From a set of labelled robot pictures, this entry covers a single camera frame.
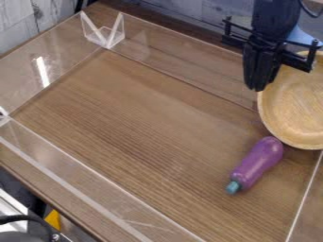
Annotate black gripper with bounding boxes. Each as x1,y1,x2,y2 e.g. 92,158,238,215
222,0,323,92

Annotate purple toy eggplant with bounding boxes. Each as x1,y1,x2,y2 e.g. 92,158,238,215
226,136,284,195

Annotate brown wooden bowl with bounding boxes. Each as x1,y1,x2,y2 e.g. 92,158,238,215
258,51,323,150

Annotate clear acrylic tray walls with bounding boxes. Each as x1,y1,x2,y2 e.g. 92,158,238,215
0,4,320,242

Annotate yellow and black device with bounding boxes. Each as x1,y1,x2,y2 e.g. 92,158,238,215
24,207,85,242

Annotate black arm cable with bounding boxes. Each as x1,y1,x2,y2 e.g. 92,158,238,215
296,0,323,19

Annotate clear acrylic corner bracket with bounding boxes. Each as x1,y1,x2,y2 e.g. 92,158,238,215
80,12,125,49

